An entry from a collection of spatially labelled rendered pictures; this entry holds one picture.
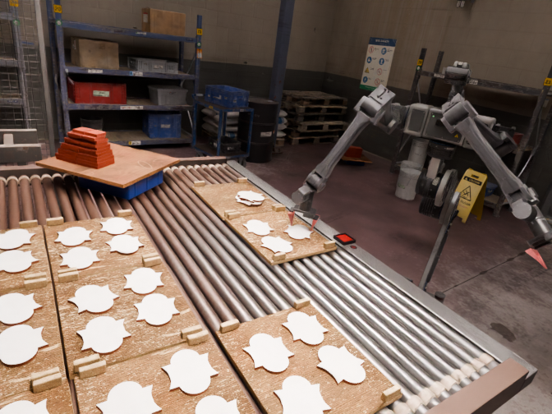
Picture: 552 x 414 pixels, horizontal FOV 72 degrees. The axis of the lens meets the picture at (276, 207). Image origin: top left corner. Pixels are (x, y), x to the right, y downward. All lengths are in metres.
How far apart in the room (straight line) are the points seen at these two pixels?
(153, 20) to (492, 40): 4.64
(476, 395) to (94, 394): 0.96
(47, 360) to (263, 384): 0.54
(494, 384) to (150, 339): 0.96
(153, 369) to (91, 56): 4.98
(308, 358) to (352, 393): 0.15
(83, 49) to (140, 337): 4.83
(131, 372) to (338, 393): 0.52
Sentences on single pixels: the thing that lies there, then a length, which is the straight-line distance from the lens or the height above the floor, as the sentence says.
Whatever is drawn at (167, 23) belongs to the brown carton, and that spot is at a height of 1.74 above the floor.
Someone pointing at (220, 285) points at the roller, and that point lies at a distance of 1.39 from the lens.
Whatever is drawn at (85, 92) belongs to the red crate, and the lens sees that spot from 5.70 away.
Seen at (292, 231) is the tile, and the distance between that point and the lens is 1.76.
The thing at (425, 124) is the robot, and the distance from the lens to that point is 2.13.
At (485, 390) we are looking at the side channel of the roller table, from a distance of 1.27.
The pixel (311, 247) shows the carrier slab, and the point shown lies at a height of 0.94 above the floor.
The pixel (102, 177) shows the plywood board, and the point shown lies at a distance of 1.98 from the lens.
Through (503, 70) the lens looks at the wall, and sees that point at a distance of 6.37.
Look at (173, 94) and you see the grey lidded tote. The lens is 6.07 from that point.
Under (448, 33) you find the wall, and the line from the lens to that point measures 6.86.
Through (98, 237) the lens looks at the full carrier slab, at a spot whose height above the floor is 0.94.
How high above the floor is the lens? 1.73
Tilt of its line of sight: 23 degrees down
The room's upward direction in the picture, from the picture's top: 8 degrees clockwise
